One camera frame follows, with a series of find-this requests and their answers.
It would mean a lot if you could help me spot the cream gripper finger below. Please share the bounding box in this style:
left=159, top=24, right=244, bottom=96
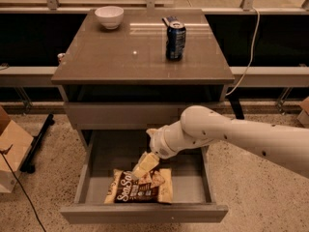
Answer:
left=132, top=152, right=159, bottom=180

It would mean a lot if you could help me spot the brown sea salt chip bag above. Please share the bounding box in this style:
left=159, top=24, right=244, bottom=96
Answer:
left=104, top=168, right=173, bottom=204

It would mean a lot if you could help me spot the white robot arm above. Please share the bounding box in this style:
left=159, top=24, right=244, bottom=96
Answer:
left=132, top=105, right=309, bottom=179

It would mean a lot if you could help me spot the open grey middle drawer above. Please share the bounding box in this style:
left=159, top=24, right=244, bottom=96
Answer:
left=61, top=130, right=228, bottom=223

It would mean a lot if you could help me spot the grey drawer cabinet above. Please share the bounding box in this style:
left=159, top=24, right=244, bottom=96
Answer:
left=50, top=8, right=236, bottom=150

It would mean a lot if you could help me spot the closed grey top drawer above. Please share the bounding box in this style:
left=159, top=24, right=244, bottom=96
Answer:
left=63, top=101, right=225, bottom=131

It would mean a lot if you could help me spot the black stand leg right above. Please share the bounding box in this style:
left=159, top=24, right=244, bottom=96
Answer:
left=229, top=99, right=244, bottom=120

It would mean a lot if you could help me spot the black stand leg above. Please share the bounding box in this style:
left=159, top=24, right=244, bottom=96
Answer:
left=229, top=99, right=244, bottom=120
left=20, top=114, right=54, bottom=174

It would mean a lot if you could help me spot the blue soda can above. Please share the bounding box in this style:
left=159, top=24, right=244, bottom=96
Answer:
left=166, top=21, right=186, bottom=61

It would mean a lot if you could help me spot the black stand leg left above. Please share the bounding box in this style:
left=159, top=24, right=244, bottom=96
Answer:
left=20, top=114, right=54, bottom=174

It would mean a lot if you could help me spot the white ceramic bowl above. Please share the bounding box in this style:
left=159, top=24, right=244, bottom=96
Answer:
left=95, top=6, right=125, bottom=29

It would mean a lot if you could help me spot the cardboard box left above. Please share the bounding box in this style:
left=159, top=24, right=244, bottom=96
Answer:
left=0, top=106, right=33, bottom=193

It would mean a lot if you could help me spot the cardboard box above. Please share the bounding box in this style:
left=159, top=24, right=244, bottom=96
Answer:
left=297, top=97, right=309, bottom=129
left=0, top=106, right=33, bottom=193

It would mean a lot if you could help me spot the metal window railing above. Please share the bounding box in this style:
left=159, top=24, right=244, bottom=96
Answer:
left=0, top=0, right=309, bottom=89

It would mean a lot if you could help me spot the cardboard box right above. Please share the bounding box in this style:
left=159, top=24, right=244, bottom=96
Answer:
left=297, top=97, right=309, bottom=129

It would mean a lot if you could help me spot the black cable on floor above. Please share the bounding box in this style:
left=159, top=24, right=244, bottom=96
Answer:
left=0, top=152, right=47, bottom=232

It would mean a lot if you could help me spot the white cable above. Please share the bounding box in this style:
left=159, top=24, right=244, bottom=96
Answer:
left=225, top=7, right=261, bottom=98

